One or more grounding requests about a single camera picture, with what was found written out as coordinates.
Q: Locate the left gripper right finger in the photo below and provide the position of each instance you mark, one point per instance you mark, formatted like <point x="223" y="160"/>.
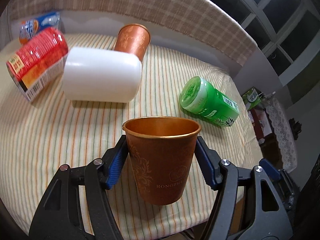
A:
<point x="263" y="213"/>

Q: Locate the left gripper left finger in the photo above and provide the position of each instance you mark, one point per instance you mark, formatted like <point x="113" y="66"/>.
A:
<point x="58" y="215"/>

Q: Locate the orange paper cup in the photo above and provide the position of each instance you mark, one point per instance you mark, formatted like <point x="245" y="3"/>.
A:
<point x="161" y="151"/>
<point x="133" y="39"/>

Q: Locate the white plastic cup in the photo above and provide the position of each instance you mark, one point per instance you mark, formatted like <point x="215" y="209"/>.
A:
<point x="101" y="75"/>

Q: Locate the white lace cloth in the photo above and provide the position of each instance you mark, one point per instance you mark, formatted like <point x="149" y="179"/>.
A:
<point x="282" y="130"/>

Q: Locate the green white tissue pack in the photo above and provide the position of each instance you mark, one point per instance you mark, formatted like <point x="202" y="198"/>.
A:
<point x="251" y="98"/>

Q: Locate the green plastic jar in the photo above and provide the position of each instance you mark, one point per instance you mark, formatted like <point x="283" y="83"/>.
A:
<point x="200" y="97"/>

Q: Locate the red snack canister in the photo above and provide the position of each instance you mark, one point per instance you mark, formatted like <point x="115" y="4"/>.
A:
<point x="38" y="62"/>

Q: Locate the blue orange drink can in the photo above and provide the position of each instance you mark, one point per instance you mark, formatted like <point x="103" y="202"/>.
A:
<point x="30" y="28"/>

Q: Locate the plaid beige sofa backrest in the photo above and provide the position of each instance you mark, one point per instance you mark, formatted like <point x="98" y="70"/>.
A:
<point x="199" y="19"/>

